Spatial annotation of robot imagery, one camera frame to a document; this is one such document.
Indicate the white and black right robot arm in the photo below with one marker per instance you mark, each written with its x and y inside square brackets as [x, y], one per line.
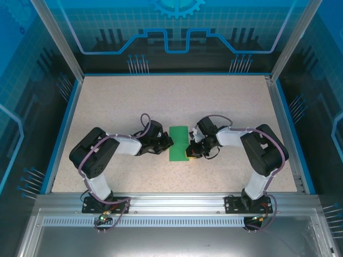
[265, 150]

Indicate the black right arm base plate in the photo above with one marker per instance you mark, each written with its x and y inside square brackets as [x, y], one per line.
[231, 204]

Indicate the blue table edge trim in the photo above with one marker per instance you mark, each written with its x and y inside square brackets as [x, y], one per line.
[310, 187]
[64, 134]

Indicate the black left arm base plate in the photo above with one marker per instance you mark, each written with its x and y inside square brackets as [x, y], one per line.
[120, 204]

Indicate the grey metal sheet panel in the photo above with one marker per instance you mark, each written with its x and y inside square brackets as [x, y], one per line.
[174, 241]

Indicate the aluminium frame post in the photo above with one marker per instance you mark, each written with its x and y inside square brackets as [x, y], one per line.
[294, 40]
[59, 40]

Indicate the aluminium side rail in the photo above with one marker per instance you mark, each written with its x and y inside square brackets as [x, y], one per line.
[298, 176]

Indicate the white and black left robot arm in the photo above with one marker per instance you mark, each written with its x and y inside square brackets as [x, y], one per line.
[91, 155]

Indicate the aluminium mounting rail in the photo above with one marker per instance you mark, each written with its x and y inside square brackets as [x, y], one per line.
[174, 203]

